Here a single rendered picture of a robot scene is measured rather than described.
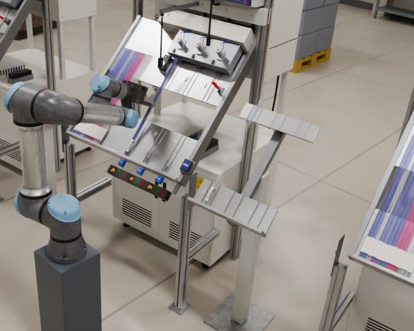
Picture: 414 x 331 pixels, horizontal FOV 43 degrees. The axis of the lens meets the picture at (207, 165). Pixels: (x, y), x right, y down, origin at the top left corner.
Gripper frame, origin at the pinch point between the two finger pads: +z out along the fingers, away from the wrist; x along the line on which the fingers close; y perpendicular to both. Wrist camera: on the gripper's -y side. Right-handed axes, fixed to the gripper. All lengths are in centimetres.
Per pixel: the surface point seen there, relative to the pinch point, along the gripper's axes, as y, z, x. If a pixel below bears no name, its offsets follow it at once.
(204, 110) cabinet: 10, 77, 28
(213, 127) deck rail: -2.3, 9.2, -30.0
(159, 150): -18.1, 0.0, -11.3
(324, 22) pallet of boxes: 165, 375, 117
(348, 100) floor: 73, 328, 45
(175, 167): -23.7, -0.1, -22.6
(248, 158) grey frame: -12, 47, -28
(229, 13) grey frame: 49, 11, -21
